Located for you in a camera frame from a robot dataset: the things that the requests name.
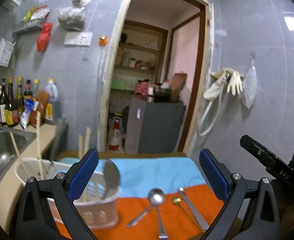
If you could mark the large soy sauce jug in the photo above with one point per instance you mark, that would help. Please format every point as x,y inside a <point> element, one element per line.
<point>53,111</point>

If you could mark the steel utensil handle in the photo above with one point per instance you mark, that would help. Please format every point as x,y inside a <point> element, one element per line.
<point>202,222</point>

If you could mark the white wall socket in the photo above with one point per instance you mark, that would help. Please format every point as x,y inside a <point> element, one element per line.
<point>78,39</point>

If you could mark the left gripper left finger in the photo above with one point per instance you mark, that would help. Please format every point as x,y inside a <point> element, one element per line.
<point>35,219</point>

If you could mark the small gold spoon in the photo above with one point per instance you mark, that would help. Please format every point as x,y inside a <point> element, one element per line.
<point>177,201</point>

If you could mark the steel sink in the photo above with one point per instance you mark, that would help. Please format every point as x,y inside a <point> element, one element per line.
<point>7,152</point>

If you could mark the red plastic bag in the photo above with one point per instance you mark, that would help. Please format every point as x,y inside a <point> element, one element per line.
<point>44,37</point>

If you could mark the black bowl on cabinet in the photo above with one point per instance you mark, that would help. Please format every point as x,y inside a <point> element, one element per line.
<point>162,94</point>

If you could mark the orange cloth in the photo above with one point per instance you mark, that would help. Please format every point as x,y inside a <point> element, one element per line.
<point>176,223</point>

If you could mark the white rubber gloves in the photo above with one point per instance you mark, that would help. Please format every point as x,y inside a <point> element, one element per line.
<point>228,79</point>

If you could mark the wooden cutting board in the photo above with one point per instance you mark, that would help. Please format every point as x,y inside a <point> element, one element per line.
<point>177,84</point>

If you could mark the steel fork ornate handle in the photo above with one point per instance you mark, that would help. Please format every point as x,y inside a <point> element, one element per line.
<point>61,124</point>

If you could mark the dark sauce bottle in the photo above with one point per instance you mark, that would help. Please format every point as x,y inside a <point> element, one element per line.
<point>11,108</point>

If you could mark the grey bag on wall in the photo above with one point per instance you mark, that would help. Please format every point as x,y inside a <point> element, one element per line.
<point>73,18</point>

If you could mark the grey cabinet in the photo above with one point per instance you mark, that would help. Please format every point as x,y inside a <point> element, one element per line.
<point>153,127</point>

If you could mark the white plastic utensil holder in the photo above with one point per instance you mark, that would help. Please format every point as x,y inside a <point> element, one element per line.
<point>96,211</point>

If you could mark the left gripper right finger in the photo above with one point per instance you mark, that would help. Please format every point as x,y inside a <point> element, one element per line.
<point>250,210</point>

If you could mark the brown spice packet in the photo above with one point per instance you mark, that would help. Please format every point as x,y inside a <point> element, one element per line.
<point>40,105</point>

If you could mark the hanging clear plastic bag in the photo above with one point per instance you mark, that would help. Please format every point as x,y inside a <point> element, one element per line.
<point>249,86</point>

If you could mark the light blue cloth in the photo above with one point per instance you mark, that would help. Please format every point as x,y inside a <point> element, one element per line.
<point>138,176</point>

